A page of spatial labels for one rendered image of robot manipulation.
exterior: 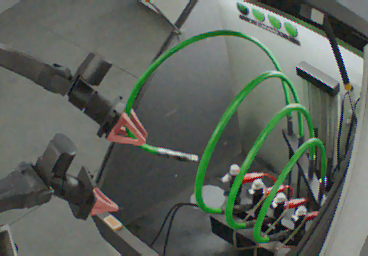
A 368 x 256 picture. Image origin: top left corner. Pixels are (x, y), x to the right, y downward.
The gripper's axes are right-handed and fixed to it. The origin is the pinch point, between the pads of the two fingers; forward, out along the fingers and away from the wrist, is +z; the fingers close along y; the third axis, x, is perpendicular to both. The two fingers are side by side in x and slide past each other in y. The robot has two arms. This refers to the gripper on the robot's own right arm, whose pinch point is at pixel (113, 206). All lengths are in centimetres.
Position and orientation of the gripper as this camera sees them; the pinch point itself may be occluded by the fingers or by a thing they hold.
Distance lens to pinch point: 107.8
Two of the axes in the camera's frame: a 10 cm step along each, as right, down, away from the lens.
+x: -4.0, -5.0, 7.7
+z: 7.5, 3.1, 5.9
